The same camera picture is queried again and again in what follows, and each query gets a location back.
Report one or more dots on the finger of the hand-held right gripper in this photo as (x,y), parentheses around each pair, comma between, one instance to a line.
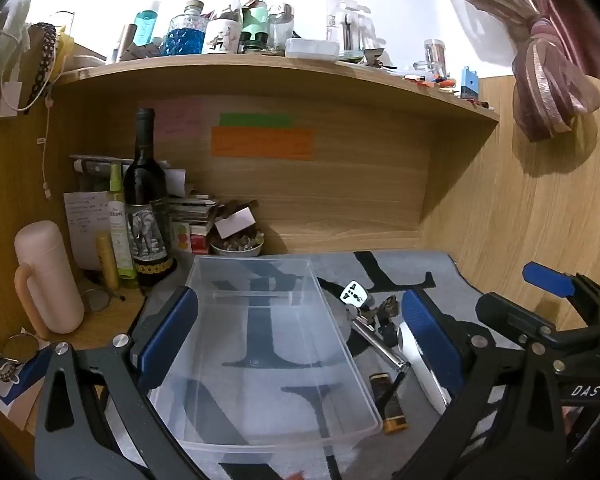
(510,315)
(547,280)

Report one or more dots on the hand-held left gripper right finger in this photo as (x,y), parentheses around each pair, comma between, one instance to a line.
(432,347)

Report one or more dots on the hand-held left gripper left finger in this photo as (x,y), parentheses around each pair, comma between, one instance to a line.
(167,335)

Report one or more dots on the white handheld device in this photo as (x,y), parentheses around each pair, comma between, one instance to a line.
(407,342)

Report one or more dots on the metal rod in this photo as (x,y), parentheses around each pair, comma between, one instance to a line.
(380,345)

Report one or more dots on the key bunch with black fob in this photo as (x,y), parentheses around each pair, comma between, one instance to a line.
(387,305)

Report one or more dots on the white travel adapter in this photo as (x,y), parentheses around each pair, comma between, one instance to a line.
(352,292)

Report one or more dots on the clear plastic storage bin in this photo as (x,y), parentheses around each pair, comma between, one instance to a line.
(290,412)

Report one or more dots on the round eyeglasses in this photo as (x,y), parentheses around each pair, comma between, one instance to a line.
(111,294)

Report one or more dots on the grey mat with black letters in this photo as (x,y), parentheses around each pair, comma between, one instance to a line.
(405,270)

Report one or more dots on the yellow tube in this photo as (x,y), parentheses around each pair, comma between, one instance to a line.
(107,265)

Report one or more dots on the white bowl of small items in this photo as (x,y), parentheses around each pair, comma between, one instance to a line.
(235,251)

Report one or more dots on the green spray bottle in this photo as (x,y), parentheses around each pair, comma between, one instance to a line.
(117,230)

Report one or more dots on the stack of books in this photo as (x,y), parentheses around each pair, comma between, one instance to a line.
(195,220)

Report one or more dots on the small white box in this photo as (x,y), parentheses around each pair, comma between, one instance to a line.
(235,222)

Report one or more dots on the round pocket mirror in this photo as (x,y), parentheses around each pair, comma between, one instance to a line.
(22,346)

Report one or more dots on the white handwritten note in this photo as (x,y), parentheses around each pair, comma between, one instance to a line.
(85,210)

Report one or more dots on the dark wine bottle elephant label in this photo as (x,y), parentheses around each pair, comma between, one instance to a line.
(142,185)

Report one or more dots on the rolled paper magazine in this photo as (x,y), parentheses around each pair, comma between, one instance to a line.
(175,180)

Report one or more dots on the blue plastic item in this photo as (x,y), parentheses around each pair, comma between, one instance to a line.
(470,82)

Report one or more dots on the orange sticky note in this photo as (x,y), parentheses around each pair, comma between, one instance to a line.
(260,144)

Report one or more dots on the pink sticky note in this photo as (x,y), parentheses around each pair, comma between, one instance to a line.
(180,117)

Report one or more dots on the pink striped curtain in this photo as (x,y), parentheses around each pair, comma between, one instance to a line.
(530,60)

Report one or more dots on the green sticky note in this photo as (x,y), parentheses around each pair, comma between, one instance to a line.
(255,120)

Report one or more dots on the clear lidded jar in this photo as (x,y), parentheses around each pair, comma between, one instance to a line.
(435,55)

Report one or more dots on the wooden shelf board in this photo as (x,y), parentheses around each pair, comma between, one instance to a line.
(280,67)

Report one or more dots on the blue patterned glass bottle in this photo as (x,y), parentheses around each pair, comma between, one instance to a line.
(182,35)

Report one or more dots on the dark patterned headband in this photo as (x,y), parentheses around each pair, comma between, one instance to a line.
(44,60)

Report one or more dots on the white bottle with drawing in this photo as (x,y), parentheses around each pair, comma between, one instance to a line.
(224,35)

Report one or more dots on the teal liquid bottle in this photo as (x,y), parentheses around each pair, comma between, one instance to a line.
(147,25)

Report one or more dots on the yellow glass cup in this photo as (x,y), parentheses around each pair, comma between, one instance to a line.
(64,35)

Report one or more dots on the white flat box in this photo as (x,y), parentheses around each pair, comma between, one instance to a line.
(310,47)

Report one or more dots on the green pump bottle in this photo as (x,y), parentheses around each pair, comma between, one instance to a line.
(256,25)

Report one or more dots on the clear plastic package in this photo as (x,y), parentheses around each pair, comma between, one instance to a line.
(347,22)

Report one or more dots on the clear glass jar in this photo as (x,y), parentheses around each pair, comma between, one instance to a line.
(281,25)

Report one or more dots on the white hanging pouch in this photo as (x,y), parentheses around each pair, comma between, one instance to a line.
(16,20)

